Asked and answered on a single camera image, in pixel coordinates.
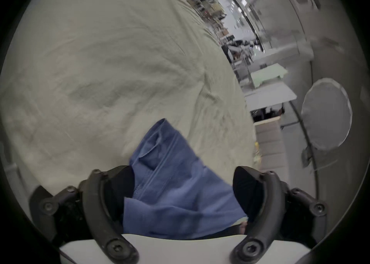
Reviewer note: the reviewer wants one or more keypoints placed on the blue shirt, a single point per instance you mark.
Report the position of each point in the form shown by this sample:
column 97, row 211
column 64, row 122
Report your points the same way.
column 176, row 187

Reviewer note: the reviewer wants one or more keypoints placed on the white table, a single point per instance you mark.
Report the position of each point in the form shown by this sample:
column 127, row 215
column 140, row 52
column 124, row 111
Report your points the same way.
column 270, row 98

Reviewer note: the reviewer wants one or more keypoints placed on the pale green bench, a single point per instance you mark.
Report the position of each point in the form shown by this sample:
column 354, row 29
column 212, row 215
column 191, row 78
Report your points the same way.
column 267, row 74

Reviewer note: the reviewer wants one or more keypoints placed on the round white reflector disc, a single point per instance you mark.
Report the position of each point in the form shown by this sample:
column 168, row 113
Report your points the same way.
column 326, row 115

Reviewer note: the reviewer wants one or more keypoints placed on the bed with beige sheet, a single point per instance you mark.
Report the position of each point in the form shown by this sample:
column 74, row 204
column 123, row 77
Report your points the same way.
column 109, row 77

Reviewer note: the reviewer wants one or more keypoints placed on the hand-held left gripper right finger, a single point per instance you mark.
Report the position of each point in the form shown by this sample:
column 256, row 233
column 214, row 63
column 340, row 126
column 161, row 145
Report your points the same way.
column 270, row 199

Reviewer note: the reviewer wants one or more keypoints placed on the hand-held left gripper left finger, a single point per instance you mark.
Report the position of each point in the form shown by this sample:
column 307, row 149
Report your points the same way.
column 95, row 208

